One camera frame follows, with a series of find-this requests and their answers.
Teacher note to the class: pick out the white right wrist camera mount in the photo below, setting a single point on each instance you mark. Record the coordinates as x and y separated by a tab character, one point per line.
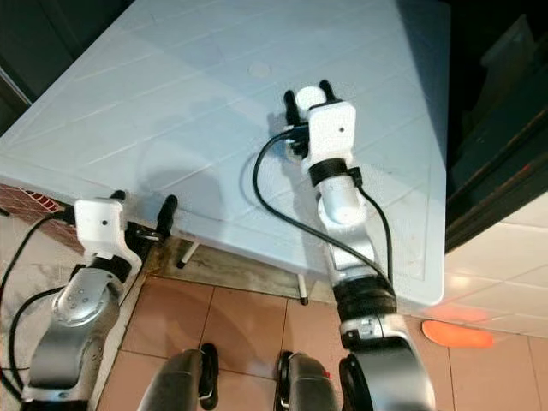
334	133

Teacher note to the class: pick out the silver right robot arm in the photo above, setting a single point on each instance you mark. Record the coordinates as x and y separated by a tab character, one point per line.
342	205

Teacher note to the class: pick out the dark wooden cabinet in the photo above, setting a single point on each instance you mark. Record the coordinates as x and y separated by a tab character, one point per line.
497	128

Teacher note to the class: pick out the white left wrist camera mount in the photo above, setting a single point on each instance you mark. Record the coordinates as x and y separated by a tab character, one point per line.
100	229

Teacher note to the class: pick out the silver left robot leg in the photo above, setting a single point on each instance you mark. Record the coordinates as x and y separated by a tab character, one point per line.
175	381

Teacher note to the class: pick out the white plastic table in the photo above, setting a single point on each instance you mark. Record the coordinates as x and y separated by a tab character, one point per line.
188	103

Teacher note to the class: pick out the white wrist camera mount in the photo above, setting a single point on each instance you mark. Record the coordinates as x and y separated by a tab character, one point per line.
334	133
100	229

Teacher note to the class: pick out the small white bottle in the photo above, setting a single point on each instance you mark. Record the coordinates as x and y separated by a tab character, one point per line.
310	99

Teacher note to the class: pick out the dark furniture panel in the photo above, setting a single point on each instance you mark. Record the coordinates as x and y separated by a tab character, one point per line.
51	34

